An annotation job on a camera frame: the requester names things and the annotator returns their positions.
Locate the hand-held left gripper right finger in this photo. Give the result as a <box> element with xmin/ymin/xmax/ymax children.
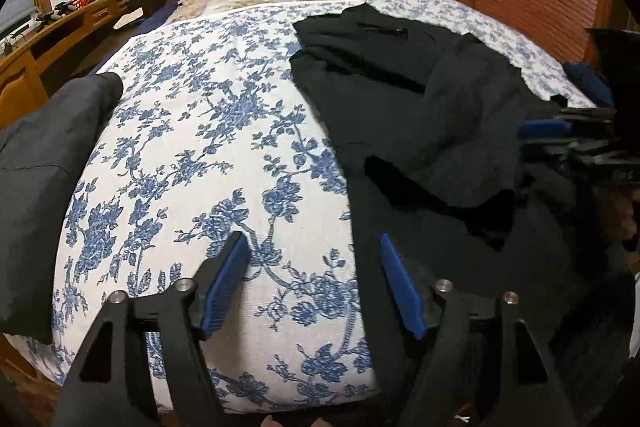
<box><xmin>379</xmin><ymin>234</ymin><xmax>583</xmax><ymax>427</ymax></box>

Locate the blue floral blanket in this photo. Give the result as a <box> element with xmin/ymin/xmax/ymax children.
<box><xmin>10</xmin><ymin>0</ymin><xmax>598</xmax><ymax>413</ymax></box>

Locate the black buttoned coat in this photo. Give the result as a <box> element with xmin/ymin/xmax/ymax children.
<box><xmin>289</xmin><ymin>3</ymin><xmax>631</xmax><ymax>413</ymax></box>

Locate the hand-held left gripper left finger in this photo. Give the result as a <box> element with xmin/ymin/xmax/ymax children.
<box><xmin>52</xmin><ymin>231</ymin><xmax>252</xmax><ymax>427</ymax></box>

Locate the person's right hand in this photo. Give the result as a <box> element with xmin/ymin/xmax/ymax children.
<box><xmin>592</xmin><ymin>187</ymin><xmax>640</xmax><ymax>255</ymax></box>

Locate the wooden desk with cabinets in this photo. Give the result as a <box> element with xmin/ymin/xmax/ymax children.
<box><xmin>0</xmin><ymin>0</ymin><xmax>136</xmax><ymax>130</ymax></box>

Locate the navy blue clothing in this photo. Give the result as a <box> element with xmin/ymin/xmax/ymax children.
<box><xmin>562</xmin><ymin>62</ymin><xmax>616</xmax><ymax>108</ymax></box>

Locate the black gadget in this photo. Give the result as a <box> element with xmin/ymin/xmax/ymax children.
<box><xmin>37</xmin><ymin>2</ymin><xmax>76</xmax><ymax>20</ymax></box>

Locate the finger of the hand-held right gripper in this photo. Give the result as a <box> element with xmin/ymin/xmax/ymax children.
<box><xmin>517</xmin><ymin>107</ymin><xmax>618</xmax><ymax>140</ymax></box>
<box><xmin>522</xmin><ymin>139</ymin><xmax>640</xmax><ymax>172</ymax></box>

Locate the dark grey folded clothing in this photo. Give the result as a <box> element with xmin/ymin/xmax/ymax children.
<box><xmin>0</xmin><ymin>72</ymin><xmax>124</xmax><ymax>345</ymax></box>

